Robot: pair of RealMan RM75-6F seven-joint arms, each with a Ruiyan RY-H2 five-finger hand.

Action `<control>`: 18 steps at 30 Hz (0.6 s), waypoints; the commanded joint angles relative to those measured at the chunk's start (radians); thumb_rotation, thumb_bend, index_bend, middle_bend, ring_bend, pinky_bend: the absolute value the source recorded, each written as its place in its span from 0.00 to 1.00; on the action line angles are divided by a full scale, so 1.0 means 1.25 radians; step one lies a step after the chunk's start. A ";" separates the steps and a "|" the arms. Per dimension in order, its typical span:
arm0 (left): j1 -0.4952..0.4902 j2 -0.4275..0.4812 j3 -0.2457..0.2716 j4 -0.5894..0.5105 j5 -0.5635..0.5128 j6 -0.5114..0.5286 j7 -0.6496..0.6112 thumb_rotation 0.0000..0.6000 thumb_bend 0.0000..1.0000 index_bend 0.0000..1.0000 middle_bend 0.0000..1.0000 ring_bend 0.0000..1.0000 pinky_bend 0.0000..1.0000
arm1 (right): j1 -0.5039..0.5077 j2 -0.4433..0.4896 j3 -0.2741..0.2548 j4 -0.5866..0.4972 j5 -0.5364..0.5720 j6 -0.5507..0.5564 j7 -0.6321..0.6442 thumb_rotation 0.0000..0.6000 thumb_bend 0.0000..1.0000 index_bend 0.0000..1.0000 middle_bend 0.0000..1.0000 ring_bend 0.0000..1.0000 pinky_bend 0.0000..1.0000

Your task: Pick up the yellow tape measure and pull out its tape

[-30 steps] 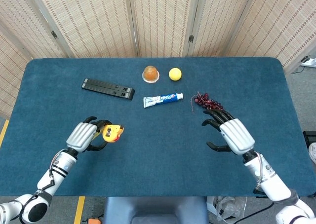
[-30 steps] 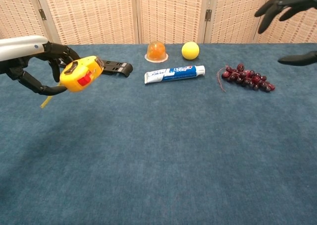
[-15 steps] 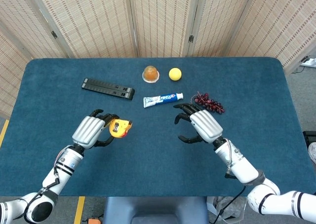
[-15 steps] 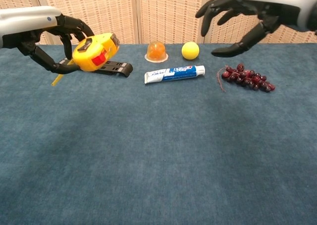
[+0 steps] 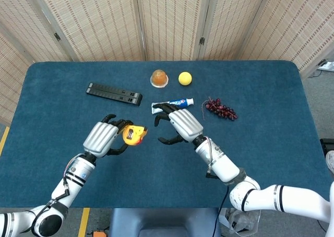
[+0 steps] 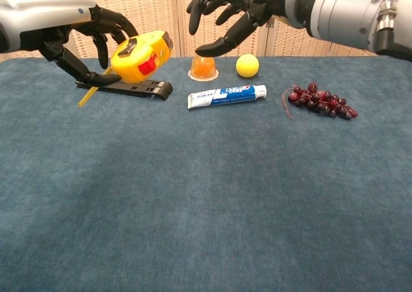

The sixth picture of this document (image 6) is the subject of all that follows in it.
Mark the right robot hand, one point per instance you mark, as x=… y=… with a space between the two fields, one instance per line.
x=241 y=12

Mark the woven folding screen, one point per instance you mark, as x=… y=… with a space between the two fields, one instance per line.
x=180 y=18

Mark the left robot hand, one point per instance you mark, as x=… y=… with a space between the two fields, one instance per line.
x=64 y=31

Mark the blue white toothpaste tube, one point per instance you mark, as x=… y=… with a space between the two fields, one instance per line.
x=225 y=96

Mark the yellow tape measure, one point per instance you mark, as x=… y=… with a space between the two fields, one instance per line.
x=141 y=57

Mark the orange jelly cup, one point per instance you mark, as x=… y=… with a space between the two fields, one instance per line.
x=202 y=67

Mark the yellow ball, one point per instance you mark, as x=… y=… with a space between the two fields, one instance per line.
x=247 y=66

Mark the blue table cloth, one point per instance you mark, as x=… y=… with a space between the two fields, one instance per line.
x=206 y=176

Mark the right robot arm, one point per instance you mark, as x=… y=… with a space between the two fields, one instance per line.
x=363 y=15

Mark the red grape bunch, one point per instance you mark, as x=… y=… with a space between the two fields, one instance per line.
x=322 y=102

